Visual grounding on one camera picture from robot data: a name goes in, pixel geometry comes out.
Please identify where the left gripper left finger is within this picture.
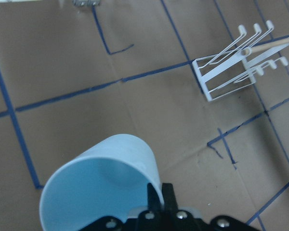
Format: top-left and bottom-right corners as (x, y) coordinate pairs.
(147, 183), (161, 211)

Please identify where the light blue plastic cup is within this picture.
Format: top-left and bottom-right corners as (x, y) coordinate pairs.
(39, 134), (164, 231)

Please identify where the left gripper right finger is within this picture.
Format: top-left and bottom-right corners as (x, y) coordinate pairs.
(162, 183), (178, 212)

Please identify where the white wire cup rack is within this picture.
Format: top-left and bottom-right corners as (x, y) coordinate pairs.
(192, 20), (289, 102)

